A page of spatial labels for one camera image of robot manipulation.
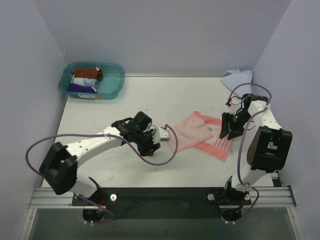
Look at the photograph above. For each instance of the pink striped towel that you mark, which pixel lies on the pink striped towel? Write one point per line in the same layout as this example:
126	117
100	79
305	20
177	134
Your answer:
202	133

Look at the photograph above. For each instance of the purple rolled towel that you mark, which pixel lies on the purple rolled towel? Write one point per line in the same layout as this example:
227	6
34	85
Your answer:
76	88

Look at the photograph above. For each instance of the light blue towel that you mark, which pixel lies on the light blue towel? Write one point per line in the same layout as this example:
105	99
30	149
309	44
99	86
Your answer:
234	77

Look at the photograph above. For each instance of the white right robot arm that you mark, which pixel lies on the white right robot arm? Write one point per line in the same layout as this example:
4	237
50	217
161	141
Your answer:
266	154

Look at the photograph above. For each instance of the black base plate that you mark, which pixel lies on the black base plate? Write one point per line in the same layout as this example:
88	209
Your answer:
164	203

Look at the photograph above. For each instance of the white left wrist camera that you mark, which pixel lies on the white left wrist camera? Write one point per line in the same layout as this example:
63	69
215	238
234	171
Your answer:
162	135

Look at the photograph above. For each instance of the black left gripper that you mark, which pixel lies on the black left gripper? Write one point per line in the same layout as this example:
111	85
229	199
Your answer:
149	146

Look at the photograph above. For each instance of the brown rolled towel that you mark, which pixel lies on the brown rolled towel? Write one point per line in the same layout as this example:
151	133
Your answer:
89	73

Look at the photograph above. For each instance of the teal plastic bin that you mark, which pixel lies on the teal plastic bin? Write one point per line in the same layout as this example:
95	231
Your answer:
108	88

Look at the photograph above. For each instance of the white blue rolled towel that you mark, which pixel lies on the white blue rolled towel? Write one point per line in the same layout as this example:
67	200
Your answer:
85	82

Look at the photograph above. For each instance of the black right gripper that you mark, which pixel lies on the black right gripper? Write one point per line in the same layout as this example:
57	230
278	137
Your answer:
230	122

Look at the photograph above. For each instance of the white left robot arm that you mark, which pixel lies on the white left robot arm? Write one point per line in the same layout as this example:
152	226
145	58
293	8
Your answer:
60	166

